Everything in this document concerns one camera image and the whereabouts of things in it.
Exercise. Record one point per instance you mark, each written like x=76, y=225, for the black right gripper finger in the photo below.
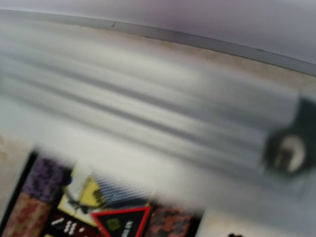
x=234, y=235

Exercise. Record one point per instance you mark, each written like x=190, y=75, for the black red triangular dealer button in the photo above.
x=122, y=223

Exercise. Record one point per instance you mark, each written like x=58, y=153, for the aluminium poker set case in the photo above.
x=195, y=133

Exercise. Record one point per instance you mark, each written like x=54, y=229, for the right chip row in case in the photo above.
x=167, y=221

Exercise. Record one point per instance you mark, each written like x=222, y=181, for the chip row in case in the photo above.
x=167, y=221
x=35, y=201

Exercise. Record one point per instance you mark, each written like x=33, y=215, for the left chip row in case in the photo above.
x=35, y=201

